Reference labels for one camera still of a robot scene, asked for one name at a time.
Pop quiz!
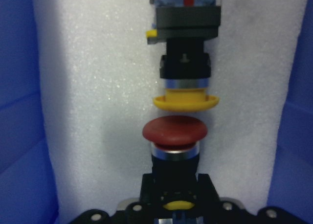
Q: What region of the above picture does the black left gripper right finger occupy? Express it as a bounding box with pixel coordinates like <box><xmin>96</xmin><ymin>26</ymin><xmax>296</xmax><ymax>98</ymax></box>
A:
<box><xmin>193</xmin><ymin>174</ymin><xmax>235</xmax><ymax>224</ymax></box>

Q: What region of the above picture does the white left foam pad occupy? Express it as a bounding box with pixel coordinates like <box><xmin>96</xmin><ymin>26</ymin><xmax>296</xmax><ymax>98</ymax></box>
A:
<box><xmin>33</xmin><ymin>0</ymin><xmax>307</xmax><ymax>224</ymax></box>

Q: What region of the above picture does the red mushroom push button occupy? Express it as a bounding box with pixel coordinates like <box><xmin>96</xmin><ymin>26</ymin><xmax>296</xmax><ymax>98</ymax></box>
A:
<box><xmin>142</xmin><ymin>115</ymin><xmax>207</xmax><ymax>224</ymax></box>

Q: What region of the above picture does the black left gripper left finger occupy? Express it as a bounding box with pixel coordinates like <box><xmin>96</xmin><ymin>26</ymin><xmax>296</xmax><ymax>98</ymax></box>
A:
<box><xmin>126</xmin><ymin>174</ymin><xmax>155</xmax><ymax>224</ymax></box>

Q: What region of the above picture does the blue left plastic bin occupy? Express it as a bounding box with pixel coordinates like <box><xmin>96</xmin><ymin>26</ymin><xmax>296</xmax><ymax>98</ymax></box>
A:
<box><xmin>0</xmin><ymin>0</ymin><xmax>313</xmax><ymax>224</ymax></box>

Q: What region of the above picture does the yellow mushroom push button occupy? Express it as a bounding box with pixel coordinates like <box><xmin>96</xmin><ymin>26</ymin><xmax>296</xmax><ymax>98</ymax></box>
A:
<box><xmin>146</xmin><ymin>0</ymin><xmax>221</xmax><ymax>112</ymax></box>

